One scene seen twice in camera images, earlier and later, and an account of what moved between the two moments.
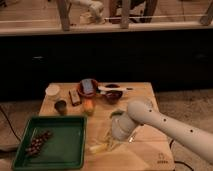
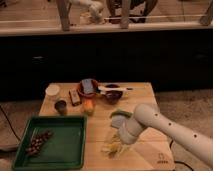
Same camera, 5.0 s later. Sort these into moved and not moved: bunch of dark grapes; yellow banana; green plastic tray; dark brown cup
Moved: yellow banana
Not moved: bunch of dark grapes; green plastic tray; dark brown cup
